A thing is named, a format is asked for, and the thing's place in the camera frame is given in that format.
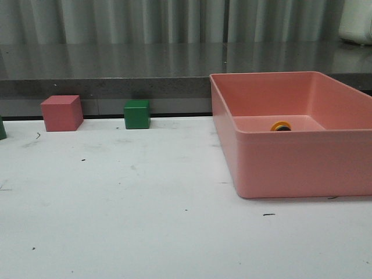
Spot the yellow push button switch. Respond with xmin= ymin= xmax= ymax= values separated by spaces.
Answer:
xmin=270 ymin=121 xmax=292 ymax=131

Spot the green cube near bin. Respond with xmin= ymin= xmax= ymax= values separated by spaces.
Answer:
xmin=124 ymin=100 xmax=151 ymax=130

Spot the grey stone counter ledge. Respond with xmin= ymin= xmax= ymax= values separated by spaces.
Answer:
xmin=1 ymin=41 xmax=371 ymax=119

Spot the pink plastic bin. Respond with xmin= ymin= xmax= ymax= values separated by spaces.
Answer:
xmin=210 ymin=71 xmax=371 ymax=198

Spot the pink cube near counter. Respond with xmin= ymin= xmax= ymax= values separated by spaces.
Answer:
xmin=41 ymin=95 xmax=84 ymax=132

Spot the green cube far left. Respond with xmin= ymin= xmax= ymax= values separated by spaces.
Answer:
xmin=0 ymin=116 xmax=7 ymax=140

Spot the white object on counter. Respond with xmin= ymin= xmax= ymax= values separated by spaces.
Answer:
xmin=338 ymin=0 xmax=371 ymax=45

